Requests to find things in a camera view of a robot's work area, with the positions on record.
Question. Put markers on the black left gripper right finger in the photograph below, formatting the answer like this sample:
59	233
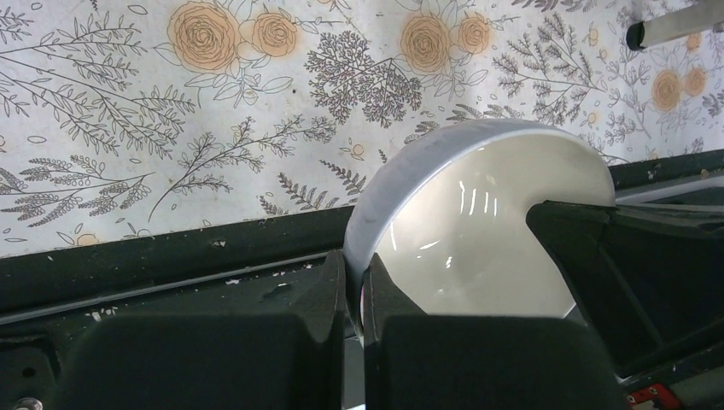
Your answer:
414	360

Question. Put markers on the floral table mat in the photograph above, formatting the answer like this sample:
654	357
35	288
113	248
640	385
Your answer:
122	119

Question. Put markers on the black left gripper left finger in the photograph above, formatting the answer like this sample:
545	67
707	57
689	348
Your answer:
288	360

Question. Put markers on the stainless steel dish rack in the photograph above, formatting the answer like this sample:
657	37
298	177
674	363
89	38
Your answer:
699	17

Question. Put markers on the white bowl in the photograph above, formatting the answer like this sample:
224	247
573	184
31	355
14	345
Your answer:
447	217

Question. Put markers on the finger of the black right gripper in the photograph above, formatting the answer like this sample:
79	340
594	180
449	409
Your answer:
648	279

